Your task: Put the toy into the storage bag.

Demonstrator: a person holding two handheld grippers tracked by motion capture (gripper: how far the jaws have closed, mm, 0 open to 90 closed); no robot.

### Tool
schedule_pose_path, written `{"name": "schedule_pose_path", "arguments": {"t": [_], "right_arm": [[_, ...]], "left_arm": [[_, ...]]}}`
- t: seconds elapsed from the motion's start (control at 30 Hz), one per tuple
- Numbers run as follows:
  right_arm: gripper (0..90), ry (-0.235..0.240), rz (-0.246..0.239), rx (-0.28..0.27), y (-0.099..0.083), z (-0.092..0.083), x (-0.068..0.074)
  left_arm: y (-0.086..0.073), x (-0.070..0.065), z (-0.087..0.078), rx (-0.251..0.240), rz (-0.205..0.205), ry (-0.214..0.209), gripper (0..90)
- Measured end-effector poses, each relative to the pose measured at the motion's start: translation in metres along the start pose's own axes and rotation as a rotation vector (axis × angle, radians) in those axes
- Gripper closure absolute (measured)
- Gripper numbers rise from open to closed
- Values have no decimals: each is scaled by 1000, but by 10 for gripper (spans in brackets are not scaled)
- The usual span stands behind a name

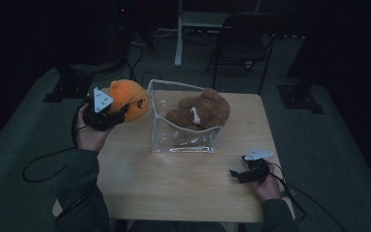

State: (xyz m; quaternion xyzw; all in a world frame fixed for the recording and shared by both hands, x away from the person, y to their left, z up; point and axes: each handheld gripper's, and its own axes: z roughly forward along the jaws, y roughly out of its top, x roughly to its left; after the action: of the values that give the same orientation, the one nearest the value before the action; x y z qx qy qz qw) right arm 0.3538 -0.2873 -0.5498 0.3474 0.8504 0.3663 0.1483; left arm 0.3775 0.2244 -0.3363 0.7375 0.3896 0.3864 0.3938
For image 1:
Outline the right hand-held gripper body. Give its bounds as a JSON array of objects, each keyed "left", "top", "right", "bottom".
[{"left": 243, "top": 148, "right": 274, "bottom": 186}]

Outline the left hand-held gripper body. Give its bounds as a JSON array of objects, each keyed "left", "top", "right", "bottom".
[{"left": 82, "top": 86, "right": 118, "bottom": 131}]

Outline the orange round plush toy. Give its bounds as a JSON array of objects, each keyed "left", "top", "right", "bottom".
[{"left": 108, "top": 78, "right": 151, "bottom": 123}]

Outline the brown teddy bear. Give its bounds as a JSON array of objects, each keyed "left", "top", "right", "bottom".
[{"left": 164, "top": 88, "right": 232, "bottom": 131}]

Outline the person's left hand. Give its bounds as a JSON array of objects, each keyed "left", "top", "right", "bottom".
[{"left": 74, "top": 103, "right": 114, "bottom": 153}]

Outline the person's right hand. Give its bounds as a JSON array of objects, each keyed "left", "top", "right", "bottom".
[{"left": 250, "top": 161, "right": 283, "bottom": 203}]

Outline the black stand base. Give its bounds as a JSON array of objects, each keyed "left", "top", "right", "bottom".
[
  {"left": 43, "top": 62, "right": 95, "bottom": 103},
  {"left": 276, "top": 32, "right": 326, "bottom": 115}
]

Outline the black folding chair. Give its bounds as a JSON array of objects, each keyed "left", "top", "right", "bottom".
[{"left": 206, "top": 12, "right": 277, "bottom": 95}]

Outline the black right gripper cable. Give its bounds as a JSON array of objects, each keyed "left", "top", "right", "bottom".
[{"left": 270, "top": 162, "right": 347, "bottom": 232}]

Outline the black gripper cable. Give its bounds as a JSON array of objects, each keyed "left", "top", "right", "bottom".
[
  {"left": 270, "top": 162, "right": 347, "bottom": 232},
  {"left": 21, "top": 96, "right": 90, "bottom": 184}
]

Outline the black floor cable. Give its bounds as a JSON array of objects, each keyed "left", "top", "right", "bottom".
[{"left": 119, "top": 25, "right": 162, "bottom": 88}]

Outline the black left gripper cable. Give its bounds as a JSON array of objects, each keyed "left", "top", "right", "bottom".
[{"left": 21, "top": 96, "right": 90, "bottom": 184}]

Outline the white floor cable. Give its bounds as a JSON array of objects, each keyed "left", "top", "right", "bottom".
[{"left": 130, "top": 28, "right": 179, "bottom": 45}]

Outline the white desk frame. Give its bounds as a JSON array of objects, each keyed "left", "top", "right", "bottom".
[{"left": 173, "top": 0, "right": 262, "bottom": 68}]

